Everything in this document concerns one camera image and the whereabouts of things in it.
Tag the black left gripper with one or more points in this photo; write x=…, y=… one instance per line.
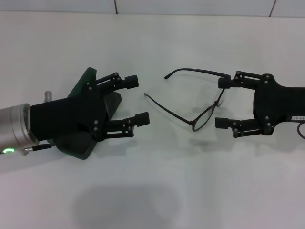
x=66, y=114

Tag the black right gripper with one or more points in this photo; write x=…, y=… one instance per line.
x=278, y=102

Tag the black thin-framed glasses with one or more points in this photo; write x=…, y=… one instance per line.
x=190, y=122

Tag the green glasses case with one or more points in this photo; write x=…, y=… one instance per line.
x=88, y=74

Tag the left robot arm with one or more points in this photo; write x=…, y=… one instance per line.
x=14, y=124

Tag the silver stub on left gripper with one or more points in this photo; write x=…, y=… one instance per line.
x=48, y=96

